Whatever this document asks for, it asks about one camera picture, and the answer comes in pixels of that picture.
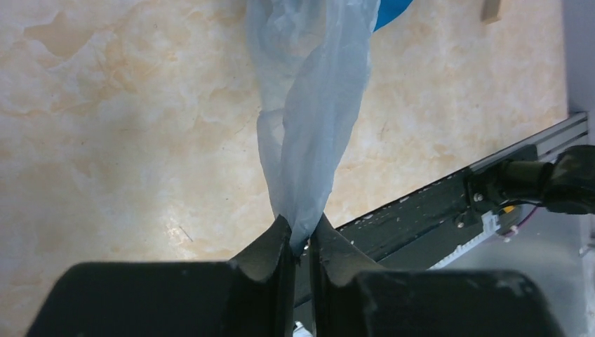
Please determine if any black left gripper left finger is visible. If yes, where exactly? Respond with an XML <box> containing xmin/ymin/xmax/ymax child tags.
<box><xmin>27</xmin><ymin>218</ymin><xmax>295</xmax><ymax>336</ymax></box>

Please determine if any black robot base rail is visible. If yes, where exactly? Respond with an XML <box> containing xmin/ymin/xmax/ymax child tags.
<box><xmin>337</xmin><ymin>145</ymin><xmax>525</xmax><ymax>270</ymax></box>

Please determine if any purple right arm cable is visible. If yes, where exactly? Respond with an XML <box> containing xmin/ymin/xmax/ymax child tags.
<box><xmin>500</xmin><ymin>204</ymin><xmax>540</xmax><ymax>239</ymax></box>

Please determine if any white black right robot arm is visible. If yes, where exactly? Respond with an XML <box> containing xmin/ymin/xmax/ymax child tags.
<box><xmin>467</xmin><ymin>145</ymin><xmax>594</xmax><ymax>215</ymax></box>

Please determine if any blue t-shirt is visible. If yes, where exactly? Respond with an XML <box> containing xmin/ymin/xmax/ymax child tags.
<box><xmin>374</xmin><ymin>0</ymin><xmax>413</xmax><ymax>32</ymax></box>

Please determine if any light blue plastic trash bag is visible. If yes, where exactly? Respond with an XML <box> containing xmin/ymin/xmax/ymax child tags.
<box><xmin>246</xmin><ymin>1</ymin><xmax>380</xmax><ymax>255</ymax></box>

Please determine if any wooden clothes rack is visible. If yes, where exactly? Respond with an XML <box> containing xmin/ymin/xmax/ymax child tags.
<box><xmin>481</xmin><ymin>0</ymin><xmax>503</xmax><ymax>25</ymax></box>

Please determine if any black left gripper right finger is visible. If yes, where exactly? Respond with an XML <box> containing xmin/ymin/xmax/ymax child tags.
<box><xmin>309</xmin><ymin>218</ymin><xmax>563</xmax><ymax>336</ymax></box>

